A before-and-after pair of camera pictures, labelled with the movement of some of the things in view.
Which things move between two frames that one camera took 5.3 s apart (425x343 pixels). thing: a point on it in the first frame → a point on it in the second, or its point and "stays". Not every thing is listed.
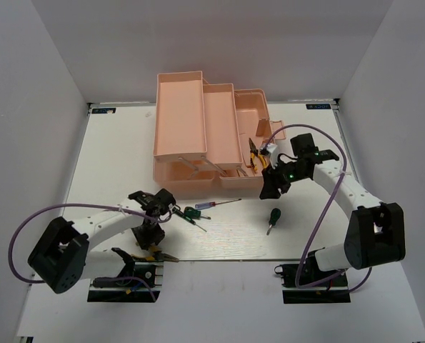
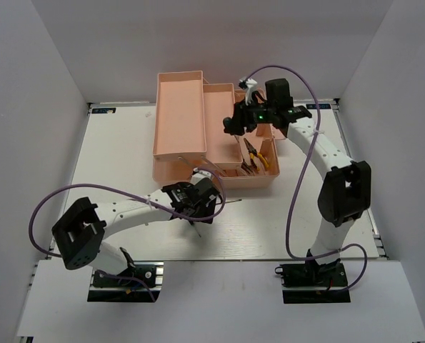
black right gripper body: [284, 175] → [253, 114]
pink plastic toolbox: [202, 136] stays
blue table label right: [318, 106] stays
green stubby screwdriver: [275, 214] → [229, 126]
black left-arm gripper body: [148, 233] → [204, 210]
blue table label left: [103, 111] stays
